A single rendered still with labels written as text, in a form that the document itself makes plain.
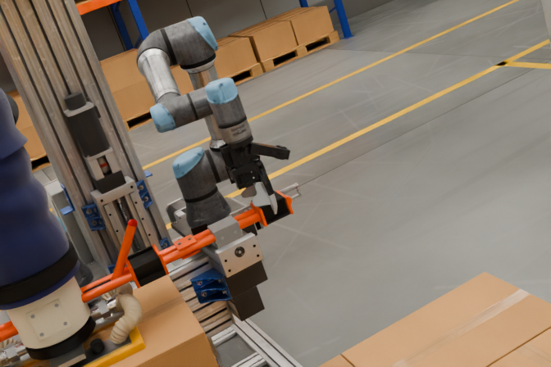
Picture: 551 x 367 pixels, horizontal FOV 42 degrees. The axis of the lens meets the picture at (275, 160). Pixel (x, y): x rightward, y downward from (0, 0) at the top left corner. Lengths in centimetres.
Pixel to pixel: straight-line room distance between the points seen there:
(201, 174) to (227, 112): 59
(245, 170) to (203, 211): 58
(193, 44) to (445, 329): 118
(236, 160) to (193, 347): 47
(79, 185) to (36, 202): 76
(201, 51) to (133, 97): 695
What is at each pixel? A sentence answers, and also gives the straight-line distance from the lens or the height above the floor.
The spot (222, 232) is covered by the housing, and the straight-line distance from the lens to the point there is 183.
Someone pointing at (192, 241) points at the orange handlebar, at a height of 121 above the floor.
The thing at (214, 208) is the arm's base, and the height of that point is 108.
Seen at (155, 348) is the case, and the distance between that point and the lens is 174.
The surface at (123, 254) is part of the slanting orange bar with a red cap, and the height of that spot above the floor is 126.
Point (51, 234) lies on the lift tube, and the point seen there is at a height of 139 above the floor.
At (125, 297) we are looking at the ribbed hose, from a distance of 182.
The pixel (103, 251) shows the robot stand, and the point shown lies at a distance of 250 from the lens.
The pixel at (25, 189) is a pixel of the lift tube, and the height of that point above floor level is 151.
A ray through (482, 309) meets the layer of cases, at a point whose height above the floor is 54.
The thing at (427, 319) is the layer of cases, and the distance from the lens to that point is 246.
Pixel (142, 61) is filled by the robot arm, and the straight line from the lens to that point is 215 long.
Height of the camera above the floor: 189
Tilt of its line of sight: 18 degrees down
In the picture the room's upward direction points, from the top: 19 degrees counter-clockwise
